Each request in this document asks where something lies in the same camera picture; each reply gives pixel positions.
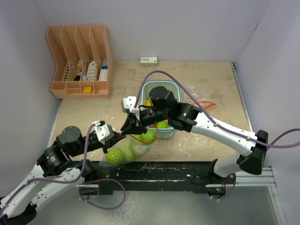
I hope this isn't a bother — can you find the green chayote toy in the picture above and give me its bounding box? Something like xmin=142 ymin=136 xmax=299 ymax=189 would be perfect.
xmin=156 ymin=121 xmax=169 ymax=129

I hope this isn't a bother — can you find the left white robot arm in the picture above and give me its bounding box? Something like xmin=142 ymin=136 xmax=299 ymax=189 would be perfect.
xmin=0 ymin=121 xmax=125 ymax=225

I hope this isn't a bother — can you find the small green white box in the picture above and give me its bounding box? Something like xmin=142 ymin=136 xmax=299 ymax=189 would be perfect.
xmin=140 ymin=56 xmax=158 ymax=67

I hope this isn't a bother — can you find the black aluminium base frame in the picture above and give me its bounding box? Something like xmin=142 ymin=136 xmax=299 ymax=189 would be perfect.
xmin=56 ymin=160 xmax=275 ymax=195

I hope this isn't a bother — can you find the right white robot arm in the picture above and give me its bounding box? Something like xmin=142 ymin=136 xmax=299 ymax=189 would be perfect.
xmin=121 ymin=86 xmax=268 ymax=183

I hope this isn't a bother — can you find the orange plastic file organizer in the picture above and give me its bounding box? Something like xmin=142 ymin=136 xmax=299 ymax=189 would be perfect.
xmin=46 ymin=25 xmax=114 ymax=99

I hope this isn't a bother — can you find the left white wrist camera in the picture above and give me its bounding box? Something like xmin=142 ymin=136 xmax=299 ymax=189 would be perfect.
xmin=92 ymin=120 xmax=114 ymax=142

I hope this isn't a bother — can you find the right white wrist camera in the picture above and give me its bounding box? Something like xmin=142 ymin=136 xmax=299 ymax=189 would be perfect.
xmin=121 ymin=96 xmax=140 ymax=120

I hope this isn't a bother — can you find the yellow banana toy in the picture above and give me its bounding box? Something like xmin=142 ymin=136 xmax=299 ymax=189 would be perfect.
xmin=145 ymin=99 xmax=152 ymax=106

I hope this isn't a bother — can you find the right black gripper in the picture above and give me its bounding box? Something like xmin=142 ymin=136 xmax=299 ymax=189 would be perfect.
xmin=121 ymin=106 xmax=170 ymax=135

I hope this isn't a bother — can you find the clear orange-zip bag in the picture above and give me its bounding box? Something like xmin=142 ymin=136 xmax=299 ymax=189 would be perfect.
xmin=180 ymin=82 xmax=216 ymax=109
xmin=99 ymin=129 xmax=157 ymax=167

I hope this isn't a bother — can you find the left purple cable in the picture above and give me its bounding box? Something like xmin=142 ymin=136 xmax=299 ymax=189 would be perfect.
xmin=0 ymin=123 xmax=97 ymax=218

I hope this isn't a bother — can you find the light blue plastic basket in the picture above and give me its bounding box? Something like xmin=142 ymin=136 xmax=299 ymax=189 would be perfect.
xmin=141 ymin=80 xmax=180 ymax=139

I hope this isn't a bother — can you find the black white item in organizer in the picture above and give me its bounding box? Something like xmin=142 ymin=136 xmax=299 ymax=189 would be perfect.
xmin=73 ymin=60 xmax=83 ymax=81

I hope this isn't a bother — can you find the yellow block in organizer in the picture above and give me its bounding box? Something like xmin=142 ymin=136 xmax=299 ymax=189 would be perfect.
xmin=84 ymin=86 xmax=93 ymax=94

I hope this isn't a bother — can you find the green cabbage toy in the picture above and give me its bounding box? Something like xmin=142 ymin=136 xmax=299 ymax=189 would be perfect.
xmin=121 ymin=140 xmax=147 ymax=163

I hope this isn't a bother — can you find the white patterned packet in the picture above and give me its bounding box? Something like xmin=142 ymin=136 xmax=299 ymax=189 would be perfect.
xmin=86 ymin=61 xmax=96 ymax=81

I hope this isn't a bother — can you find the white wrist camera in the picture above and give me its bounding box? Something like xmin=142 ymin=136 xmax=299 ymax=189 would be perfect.
xmin=92 ymin=120 xmax=114 ymax=142
xmin=121 ymin=96 xmax=140 ymax=120

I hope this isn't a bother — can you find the white blue packet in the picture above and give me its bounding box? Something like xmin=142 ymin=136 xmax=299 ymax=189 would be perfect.
xmin=98 ymin=59 xmax=108 ymax=81

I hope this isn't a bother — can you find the green custard apple toy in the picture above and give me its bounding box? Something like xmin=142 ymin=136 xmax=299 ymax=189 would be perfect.
xmin=138 ymin=130 xmax=157 ymax=143

